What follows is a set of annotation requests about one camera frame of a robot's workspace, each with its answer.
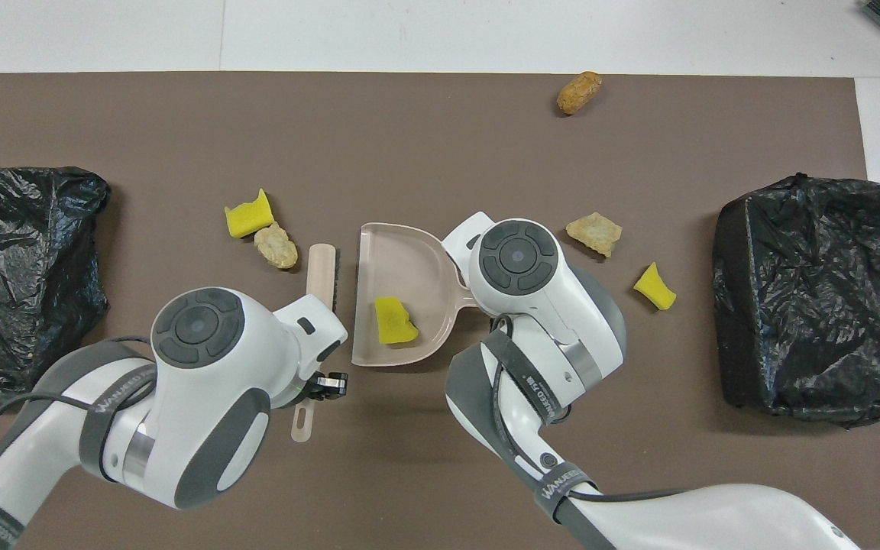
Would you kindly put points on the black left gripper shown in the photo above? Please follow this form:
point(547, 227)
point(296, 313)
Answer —
point(331, 386)

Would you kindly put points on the yellow rectangular sponge piece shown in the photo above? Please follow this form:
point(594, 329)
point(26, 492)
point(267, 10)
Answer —
point(394, 322)

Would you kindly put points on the beige hand brush black bristles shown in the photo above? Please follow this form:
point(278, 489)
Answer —
point(320, 275)

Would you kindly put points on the beige plastic dustpan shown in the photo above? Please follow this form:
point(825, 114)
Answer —
point(402, 260)

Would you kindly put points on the beige torn sponge piece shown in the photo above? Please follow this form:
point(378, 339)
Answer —
point(277, 247)

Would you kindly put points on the notched yellow sponge piece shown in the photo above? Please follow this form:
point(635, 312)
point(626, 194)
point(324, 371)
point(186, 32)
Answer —
point(247, 219)

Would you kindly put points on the pale greenish beige sponge piece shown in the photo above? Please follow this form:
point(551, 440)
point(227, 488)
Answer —
point(595, 233)

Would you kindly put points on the yellow wedge sponge piece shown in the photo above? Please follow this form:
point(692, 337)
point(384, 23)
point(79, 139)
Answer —
point(655, 290)

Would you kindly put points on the brown oval sponge piece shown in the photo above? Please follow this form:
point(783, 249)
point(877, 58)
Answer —
point(579, 93)

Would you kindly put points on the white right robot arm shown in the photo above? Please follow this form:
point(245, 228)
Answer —
point(562, 321)

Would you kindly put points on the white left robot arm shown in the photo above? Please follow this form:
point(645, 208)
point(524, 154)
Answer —
point(180, 412)

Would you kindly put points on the black bag lined bin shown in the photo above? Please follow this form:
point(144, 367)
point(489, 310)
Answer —
point(791, 321)
point(20, 244)

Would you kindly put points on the brown table mat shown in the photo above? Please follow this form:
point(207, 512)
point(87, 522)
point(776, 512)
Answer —
point(409, 137)

